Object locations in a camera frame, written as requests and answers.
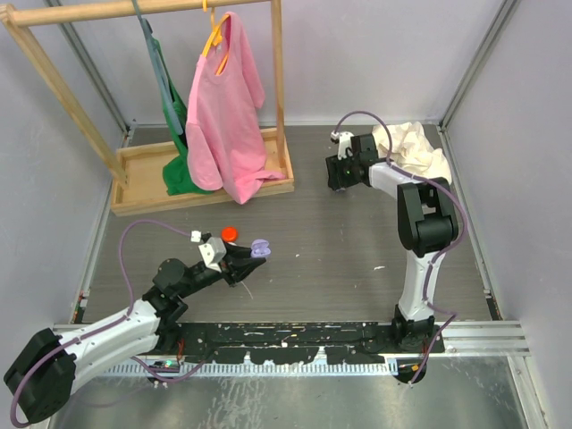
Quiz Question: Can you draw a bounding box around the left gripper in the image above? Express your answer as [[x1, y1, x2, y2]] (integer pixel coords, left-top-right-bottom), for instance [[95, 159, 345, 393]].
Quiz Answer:
[[177, 240, 264, 299]]

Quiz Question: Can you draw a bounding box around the purple charging case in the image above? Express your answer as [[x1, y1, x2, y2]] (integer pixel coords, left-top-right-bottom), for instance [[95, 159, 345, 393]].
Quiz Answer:
[[250, 239, 272, 258]]

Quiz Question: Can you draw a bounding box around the orange charging case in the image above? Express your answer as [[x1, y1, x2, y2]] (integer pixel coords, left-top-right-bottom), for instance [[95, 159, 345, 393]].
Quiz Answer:
[[221, 226, 239, 243]]

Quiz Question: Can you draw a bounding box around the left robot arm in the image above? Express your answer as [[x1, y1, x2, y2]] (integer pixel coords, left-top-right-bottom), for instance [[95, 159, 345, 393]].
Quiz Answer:
[[4, 238, 271, 428]]

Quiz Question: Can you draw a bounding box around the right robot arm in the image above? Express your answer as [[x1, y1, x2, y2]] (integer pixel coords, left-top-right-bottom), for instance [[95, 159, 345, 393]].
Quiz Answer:
[[325, 131, 458, 352]]

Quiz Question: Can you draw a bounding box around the cream crumpled cloth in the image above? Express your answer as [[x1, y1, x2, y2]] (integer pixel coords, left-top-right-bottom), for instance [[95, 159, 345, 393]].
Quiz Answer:
[[372, 122, 453, 185]]

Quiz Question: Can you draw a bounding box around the green shirt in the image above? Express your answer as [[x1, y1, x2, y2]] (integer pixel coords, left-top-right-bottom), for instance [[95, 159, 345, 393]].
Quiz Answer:
[[155, 38, 211, 196]]

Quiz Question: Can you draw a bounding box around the pink shirt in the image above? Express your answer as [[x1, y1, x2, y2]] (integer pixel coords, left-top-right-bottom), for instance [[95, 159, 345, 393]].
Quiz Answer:
[[185, 12, 284, 205]]

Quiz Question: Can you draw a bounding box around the wooden clothes rack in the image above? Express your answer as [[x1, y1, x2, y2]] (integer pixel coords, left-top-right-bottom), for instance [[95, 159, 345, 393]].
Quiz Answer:
[[1, 1, 295, 216]]

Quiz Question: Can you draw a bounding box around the grey-blue hanger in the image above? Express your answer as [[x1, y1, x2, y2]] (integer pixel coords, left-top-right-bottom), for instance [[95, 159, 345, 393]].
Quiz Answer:
[[131, 0, 183, 136]]

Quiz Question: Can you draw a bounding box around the yellow hanger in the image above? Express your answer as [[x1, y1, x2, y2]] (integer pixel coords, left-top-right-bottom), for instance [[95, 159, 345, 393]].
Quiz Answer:
[[199, 0, 231, 76]]

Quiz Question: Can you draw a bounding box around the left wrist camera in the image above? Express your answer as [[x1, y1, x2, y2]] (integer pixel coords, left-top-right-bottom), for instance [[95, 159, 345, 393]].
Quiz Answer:
[[198, 237, 226, 273]]

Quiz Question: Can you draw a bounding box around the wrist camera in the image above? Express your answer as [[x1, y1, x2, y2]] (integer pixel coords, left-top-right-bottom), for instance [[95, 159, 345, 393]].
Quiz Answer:
[[331, 131, 354, 160], [198, 237, 226, 273]]

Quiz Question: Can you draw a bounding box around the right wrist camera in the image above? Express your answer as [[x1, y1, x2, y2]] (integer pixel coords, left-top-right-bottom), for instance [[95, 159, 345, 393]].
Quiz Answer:
[[331, 131, 354, 160]]

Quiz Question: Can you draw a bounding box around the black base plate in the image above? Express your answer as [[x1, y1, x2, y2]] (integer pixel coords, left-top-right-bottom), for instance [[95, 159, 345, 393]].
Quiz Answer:
[[156, 322, 433, 365]]

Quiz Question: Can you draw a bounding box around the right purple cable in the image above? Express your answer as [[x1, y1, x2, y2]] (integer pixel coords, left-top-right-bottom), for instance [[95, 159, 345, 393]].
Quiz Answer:
[[333, 110, 467, 349]]

